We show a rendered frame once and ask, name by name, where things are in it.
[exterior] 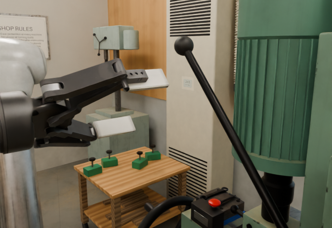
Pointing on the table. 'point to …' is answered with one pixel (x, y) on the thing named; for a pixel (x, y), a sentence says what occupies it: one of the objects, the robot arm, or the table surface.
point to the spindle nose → (278, 194)
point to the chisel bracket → (248, 217)
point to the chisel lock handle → (236, 210)
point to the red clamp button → (214, 202)
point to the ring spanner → (214, 193)
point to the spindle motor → (278, 69)
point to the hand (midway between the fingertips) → (141, 104)
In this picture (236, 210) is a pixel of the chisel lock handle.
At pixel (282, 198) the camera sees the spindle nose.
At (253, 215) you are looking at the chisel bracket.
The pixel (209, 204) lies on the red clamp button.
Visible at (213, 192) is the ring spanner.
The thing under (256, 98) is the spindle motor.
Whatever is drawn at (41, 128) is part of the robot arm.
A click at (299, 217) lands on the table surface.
